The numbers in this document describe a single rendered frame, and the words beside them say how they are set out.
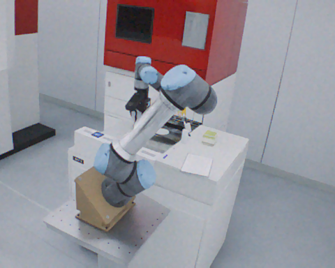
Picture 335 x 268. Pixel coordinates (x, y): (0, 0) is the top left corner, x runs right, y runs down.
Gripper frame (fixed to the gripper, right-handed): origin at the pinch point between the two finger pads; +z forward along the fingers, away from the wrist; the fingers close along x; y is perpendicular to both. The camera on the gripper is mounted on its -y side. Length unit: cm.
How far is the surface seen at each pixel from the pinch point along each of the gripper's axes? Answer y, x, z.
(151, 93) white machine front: 59, 25, 2
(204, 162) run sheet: 9.0, -37.6, 13.9
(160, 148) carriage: 24.6, -3.5, 22.6
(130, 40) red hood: 54, 42, -33
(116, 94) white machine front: 59, 55, 10
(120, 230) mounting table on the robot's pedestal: -45, -23, 29
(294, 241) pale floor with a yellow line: 101, -103, 111
